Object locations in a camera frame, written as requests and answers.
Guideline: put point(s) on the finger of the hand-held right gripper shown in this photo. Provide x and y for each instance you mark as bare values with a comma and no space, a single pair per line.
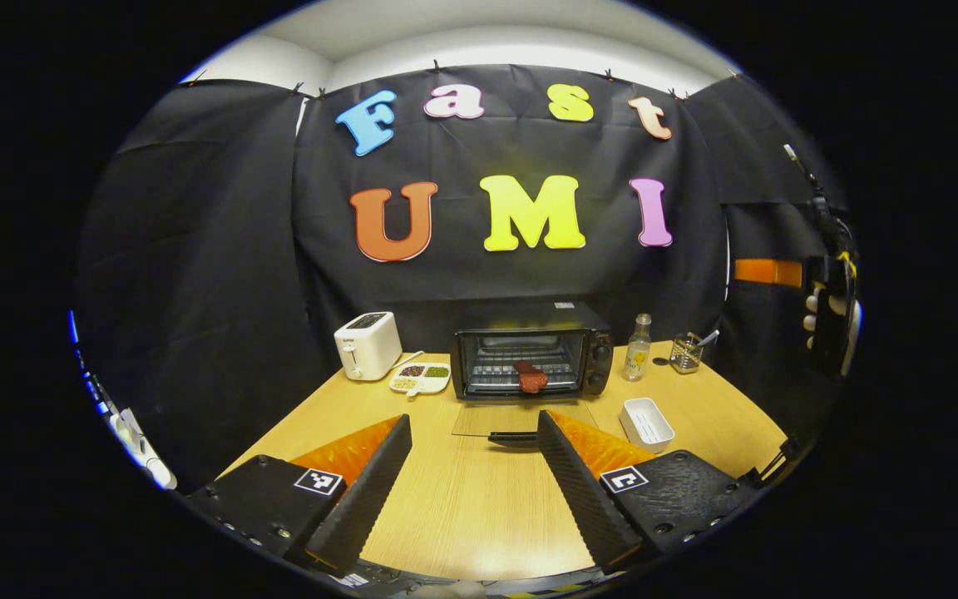
766,273

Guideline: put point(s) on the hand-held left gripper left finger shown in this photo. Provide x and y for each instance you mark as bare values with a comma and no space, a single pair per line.
362,499

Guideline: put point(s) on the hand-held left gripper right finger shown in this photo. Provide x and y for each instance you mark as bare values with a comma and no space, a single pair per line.
583,499

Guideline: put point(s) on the brown meat piece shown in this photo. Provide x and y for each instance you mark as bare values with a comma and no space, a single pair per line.
531,378

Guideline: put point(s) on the black electric oven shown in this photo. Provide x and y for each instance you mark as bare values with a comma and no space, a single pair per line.
529,320

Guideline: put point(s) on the white rectangular tray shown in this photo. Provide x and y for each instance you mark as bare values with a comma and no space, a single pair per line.
645,424

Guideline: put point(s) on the clear glass jar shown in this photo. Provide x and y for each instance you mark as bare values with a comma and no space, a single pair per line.
684,356

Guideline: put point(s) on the white divided plate with beans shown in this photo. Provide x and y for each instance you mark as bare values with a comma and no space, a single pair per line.
421,378

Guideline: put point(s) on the clear glass bottle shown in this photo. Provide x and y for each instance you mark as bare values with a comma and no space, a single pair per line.
636,353

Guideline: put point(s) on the white toaster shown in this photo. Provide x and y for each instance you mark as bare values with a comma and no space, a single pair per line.
367,345

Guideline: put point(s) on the white plastic device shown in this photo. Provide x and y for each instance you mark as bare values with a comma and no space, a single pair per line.
142,449

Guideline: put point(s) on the black backdrop cloth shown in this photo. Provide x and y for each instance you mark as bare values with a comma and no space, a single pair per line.
196,249

